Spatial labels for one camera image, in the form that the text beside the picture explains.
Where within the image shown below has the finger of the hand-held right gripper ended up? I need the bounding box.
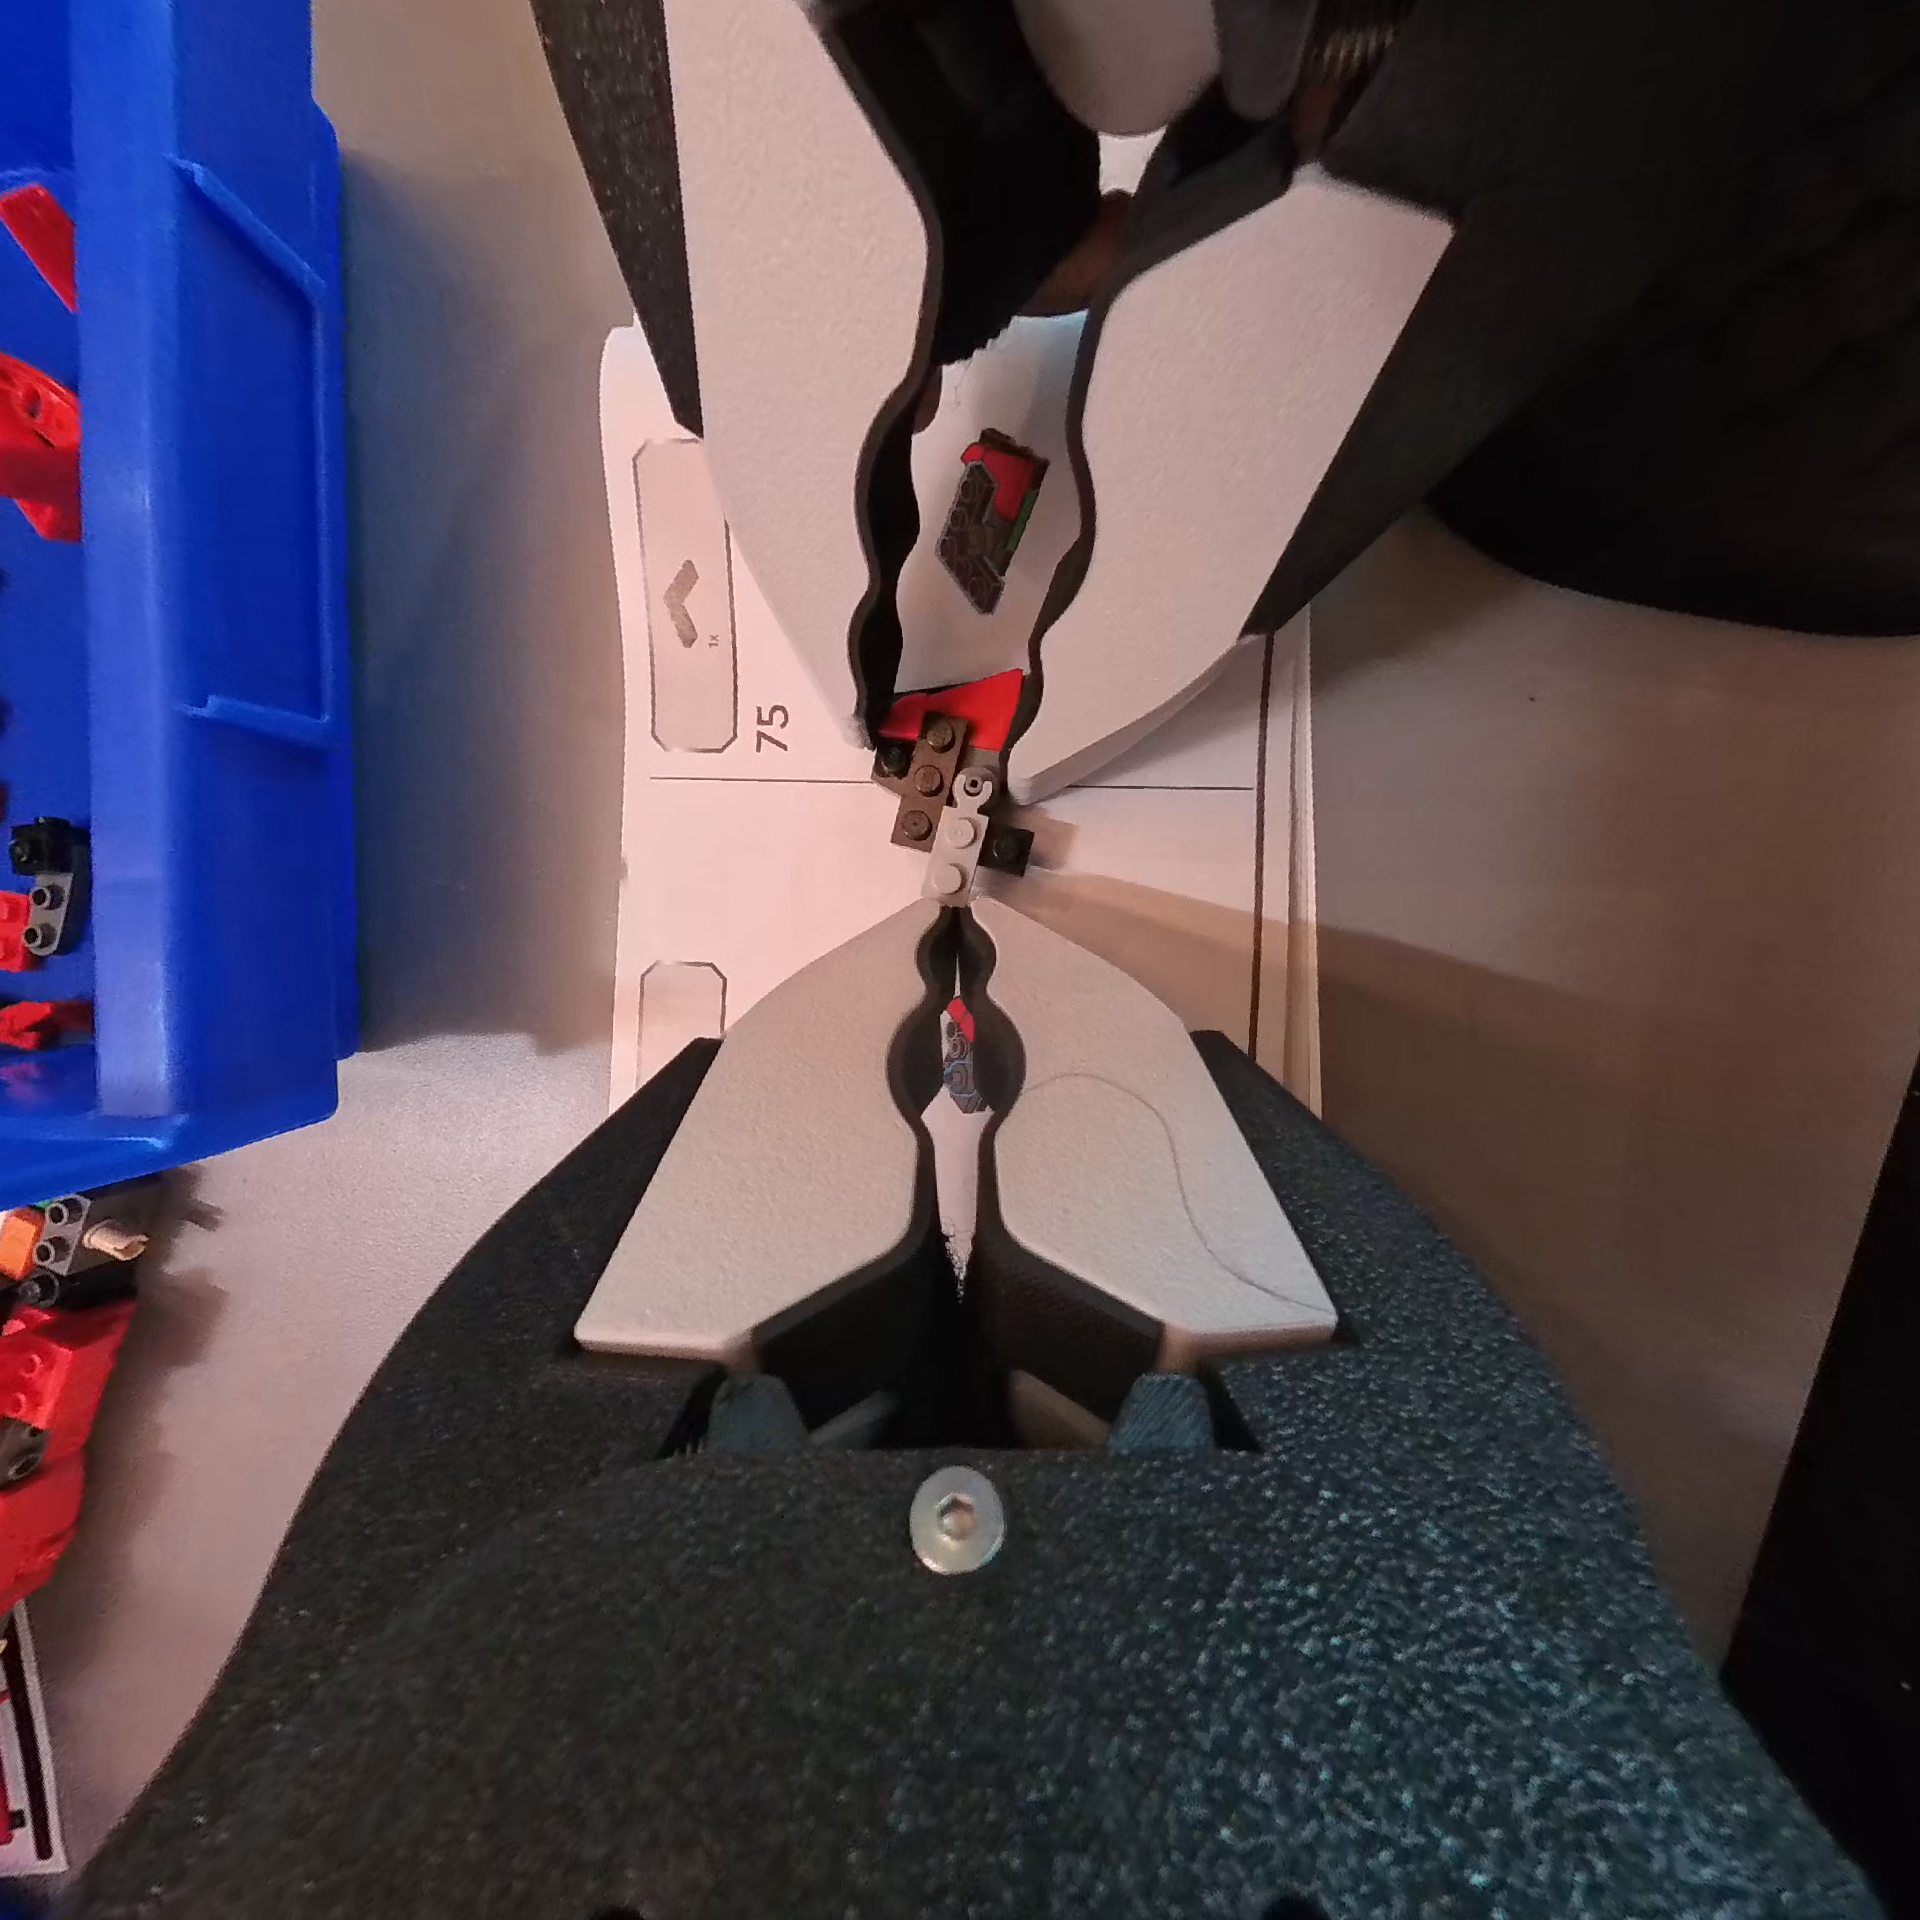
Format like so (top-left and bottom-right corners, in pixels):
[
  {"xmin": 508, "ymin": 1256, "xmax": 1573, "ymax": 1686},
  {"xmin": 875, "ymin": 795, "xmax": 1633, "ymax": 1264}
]
[
  {"xmin": 1013, "ymin": 157, "xmax": 1457, "ymax": 799},
  {"xmin": 661, "ymin": 0, "xmax": 946, "ymax": 752}
]

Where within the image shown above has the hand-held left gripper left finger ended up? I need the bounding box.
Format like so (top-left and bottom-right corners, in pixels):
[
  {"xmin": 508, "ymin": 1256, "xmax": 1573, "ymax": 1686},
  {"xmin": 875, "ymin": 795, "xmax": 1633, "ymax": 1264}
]
[{"xmin": 575, "ymin": 907, "xmax": 954, "ymax": 1374}]

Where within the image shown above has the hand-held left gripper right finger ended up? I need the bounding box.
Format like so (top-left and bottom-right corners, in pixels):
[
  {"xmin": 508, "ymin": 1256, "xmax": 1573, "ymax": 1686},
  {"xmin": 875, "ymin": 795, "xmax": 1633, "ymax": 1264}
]
[{"xmin": 961, "ymin": 901, "xmax": 1340, "ymax": 1368}]

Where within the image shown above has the red black grey brick assembly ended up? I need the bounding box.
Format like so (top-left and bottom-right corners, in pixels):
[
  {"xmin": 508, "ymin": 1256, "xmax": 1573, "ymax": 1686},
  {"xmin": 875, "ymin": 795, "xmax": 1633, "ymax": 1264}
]
[{"xmin": 870, "ymin": 669, "xmax": 1039, "ymax": 910}]

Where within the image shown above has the white instruction booklet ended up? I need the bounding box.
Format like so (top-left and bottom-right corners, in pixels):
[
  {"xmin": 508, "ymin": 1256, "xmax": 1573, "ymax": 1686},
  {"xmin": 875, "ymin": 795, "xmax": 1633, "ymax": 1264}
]
[{"xmin": 598, "ymin": 307, "xmax": 1321, "ymax": 1112}]

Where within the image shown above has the blue plastic bin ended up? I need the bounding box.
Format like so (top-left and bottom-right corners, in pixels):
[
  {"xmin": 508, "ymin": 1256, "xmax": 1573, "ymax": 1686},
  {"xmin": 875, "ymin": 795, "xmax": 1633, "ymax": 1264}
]
[{"xmin": 0, "ymin": 0, "xmax": 362, "ymax": 1208}]

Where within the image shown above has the pile of assorted toy bricks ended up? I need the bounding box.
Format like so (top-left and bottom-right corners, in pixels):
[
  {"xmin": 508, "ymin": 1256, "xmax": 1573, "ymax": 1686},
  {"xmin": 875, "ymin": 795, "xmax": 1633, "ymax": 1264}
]
[{"xmin": 0, "ymin": 1191, "xmax": 154, "ymax": 1599}]

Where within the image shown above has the heap of red toy bricks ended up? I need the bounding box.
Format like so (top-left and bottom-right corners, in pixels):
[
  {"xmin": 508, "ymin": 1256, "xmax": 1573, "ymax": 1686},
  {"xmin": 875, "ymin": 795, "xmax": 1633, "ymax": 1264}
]
[{"xmin": 0, "ymin": 171, "xmax": 98, "ymax": 1051}]

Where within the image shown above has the person's black sparkly clothing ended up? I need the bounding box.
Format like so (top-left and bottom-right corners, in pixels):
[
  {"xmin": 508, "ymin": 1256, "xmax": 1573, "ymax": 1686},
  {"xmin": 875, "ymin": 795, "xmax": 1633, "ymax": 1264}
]
[{"xmin": 1725, "ymin": 1050, "xmax": 1920, "ymax": 1847}]

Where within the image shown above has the white red-printed paper sheet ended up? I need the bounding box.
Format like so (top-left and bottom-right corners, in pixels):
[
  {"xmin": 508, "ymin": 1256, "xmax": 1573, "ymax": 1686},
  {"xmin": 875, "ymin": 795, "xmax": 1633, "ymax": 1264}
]
[{"xmin": 0, "ymin": 1597, "xmax": 68, "ymax": 1877}]

